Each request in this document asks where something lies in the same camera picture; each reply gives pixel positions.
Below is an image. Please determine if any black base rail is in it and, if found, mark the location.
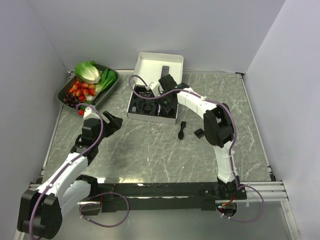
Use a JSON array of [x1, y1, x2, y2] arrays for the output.
[[85, 182, 247, 213]]

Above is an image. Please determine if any white clipper kit box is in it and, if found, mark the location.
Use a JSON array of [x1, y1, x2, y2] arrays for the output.
[[126, 52, 184, 124]]

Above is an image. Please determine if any green lime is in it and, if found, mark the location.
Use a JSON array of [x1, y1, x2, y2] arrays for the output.
[[84, 100, 95, 105]]

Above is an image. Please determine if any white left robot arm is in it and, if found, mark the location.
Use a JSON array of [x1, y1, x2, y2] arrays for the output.
[[17, 108, 123, 240]]

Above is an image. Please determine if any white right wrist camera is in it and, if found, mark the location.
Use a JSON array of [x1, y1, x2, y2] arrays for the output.
[[146, 82, 161, 97]]

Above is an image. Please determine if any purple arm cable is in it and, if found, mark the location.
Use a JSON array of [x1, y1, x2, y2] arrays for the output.
[[28, 102, 130, 240], [127, 74, 265, 223]]

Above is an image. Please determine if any green lettuce head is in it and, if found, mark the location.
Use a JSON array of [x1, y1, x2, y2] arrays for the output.
[[74, 61, 101, 84]]

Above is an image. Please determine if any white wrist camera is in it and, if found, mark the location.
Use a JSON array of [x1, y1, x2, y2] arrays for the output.
[[78, 107, 99, 121], [146, 82, 161, 97]]

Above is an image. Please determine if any red strawberries pile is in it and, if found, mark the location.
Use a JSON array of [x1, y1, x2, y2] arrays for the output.
[[67, 80, 98, 103]]

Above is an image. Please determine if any dark grey food tray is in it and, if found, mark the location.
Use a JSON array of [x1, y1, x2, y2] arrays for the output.
[[57, 64, 120, 112]]

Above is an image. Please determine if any dark purple grapes bunch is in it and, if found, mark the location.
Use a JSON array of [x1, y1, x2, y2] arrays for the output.
[[62, 91, 80, 109]]

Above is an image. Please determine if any green bok choy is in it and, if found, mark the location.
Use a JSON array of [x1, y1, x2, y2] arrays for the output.
[[95, 68, 118, 93]]

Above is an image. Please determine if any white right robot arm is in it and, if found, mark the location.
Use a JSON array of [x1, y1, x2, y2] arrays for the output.
[[157, 74, 239, 199]]

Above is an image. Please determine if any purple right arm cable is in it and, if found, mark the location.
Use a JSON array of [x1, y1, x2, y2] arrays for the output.
[[127, 74, 265, 223]]

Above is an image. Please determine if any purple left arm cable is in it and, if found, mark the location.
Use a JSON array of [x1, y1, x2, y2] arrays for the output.
[[28, 102, 130, 240]]

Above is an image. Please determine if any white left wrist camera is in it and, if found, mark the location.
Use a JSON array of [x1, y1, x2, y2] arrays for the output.
[[78, 107, 99, 121]]

